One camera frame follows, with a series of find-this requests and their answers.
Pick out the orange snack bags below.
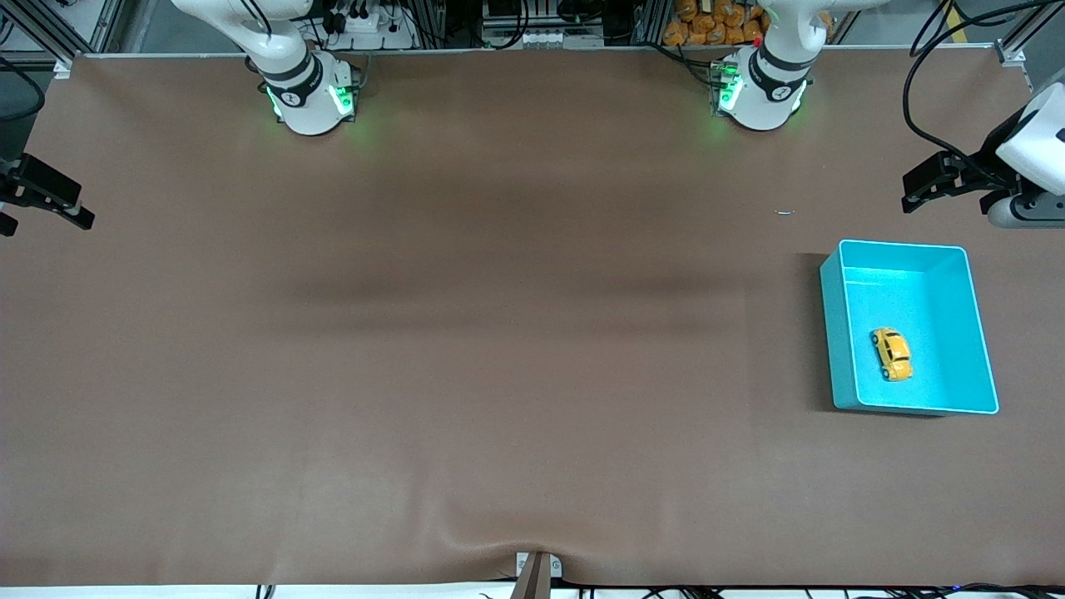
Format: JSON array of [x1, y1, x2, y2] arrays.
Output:
[[662, 0, 771, 47]]

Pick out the brown table mat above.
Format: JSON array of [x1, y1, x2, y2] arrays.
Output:
[[0, 48, 1065, 587]]

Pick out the metal table clamp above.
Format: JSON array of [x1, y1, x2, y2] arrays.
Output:
[[515, 551, 563, 599]]

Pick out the white power strip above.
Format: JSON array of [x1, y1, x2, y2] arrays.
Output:
[[320, 7, 419, 49]]

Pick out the white electronics box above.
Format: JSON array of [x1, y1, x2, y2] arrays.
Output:
[[481, 23, 606, 50]]

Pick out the turquoise plastic bin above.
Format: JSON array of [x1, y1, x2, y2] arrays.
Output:
[[820, 239, 1000, 416]]

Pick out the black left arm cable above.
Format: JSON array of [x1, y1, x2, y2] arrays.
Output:
[[902, 0, 1065, 188]]

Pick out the yellow beetle toy car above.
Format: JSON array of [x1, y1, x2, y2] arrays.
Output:
[[870, 327, 914, 383]]

